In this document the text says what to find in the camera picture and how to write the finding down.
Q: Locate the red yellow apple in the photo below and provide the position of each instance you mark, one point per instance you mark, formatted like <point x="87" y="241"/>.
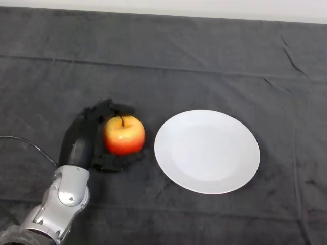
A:
<point x="125" y="140"/>

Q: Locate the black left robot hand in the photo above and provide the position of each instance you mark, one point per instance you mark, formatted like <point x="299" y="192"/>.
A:
<point x="80" y="143"/>

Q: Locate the white round plate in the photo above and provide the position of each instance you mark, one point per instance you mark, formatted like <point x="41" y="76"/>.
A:
<point x="207" y="153"/>

